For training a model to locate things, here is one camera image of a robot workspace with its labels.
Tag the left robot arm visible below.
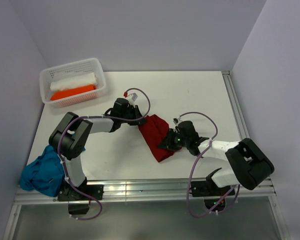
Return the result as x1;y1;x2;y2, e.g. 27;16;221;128
48;98;147;202

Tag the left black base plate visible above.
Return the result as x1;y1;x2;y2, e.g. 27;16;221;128
57;183;104;202

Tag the right side aluminium rail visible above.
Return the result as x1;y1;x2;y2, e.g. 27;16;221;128
221;71;272;182

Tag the front aluminium rail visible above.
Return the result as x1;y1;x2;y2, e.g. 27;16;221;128
13;176;277;206

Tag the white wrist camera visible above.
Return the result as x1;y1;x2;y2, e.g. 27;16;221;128
123;91;138;105
173;116;182;126

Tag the dark red t shirt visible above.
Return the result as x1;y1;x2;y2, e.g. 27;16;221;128
138;114;175;163

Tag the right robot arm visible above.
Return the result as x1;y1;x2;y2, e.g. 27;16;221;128
158;120;275;195

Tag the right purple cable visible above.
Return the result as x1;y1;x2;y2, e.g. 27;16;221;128
178;111;241;218

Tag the teal blue t shirt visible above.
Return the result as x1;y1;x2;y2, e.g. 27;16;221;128
19;144;87;198

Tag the rolled orange t shirt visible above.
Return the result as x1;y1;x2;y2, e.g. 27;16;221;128
50;84;97;101

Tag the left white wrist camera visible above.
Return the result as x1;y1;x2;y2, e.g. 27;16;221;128
123;91;138;105

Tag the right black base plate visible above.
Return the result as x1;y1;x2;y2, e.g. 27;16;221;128
189;180;231;197

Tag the rolled white t shirt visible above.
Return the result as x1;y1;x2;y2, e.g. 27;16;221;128
50;72;98;92

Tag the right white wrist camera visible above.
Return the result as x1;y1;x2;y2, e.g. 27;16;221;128
173;116;182;126

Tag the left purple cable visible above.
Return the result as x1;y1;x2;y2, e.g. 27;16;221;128
57;87;151;221

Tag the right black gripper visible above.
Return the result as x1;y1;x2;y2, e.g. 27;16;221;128
158;128;190;152

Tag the white plastic basket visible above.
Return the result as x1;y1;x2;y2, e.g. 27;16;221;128
39;58;108;108

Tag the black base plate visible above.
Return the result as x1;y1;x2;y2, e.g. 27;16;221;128
189;180;231;197
57;183;104;202

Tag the aluminium rail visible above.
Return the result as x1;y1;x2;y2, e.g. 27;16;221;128
221;71;272;182
13;176;277;206

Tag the purple cable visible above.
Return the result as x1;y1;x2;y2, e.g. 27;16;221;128
178;111;241;218
57;87;151;221

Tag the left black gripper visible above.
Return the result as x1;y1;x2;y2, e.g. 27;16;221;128
120;104;146;126

